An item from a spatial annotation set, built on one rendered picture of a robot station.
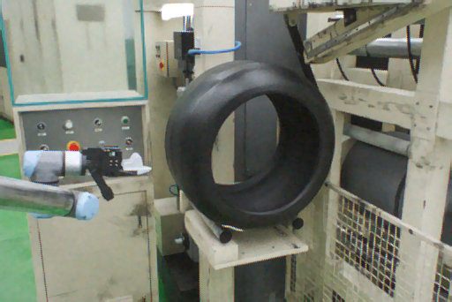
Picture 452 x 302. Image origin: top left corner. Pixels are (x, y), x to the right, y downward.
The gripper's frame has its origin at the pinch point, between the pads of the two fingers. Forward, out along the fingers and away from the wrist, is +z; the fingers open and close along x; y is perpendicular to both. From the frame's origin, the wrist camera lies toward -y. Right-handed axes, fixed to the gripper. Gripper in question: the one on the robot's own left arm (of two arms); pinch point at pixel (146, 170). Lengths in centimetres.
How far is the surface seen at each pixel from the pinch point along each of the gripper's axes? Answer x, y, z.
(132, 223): 61, -44, 9
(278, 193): 8, -12, 54
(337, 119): 22, 17, 87
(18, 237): 220, -120, -48
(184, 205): 25.4, -22.0, 22.0
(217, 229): -5.1, -19.2, 24.6
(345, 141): 46, 2, 112
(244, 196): 14.9, -15.0, 43.2
